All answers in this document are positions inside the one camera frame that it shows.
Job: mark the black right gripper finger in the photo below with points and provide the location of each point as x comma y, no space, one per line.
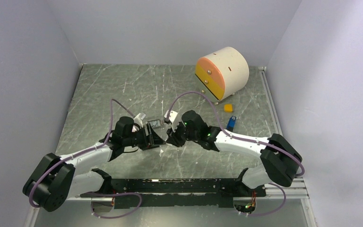
175,142
172,135

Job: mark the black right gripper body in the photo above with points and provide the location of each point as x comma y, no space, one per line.
193,135

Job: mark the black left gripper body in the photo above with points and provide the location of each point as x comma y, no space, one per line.
138,137

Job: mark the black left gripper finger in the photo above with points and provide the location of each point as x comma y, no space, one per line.
153,144
151,134

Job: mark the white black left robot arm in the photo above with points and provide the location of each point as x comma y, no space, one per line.
57,178

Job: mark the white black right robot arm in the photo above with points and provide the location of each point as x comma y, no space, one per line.
227,141

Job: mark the yellow eraser block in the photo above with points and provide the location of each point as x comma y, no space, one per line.
228,108

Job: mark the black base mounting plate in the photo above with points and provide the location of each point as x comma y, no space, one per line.
170,200

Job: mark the cream round drawer cabinet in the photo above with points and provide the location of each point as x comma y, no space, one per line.
222,73

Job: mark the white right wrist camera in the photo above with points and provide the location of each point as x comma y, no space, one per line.
172,118

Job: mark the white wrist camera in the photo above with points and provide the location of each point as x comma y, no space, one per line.
172,118
139,119

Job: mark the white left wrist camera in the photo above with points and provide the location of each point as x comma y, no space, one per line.
139,119

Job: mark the aluminium frame rail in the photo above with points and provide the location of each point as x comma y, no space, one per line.
221,186

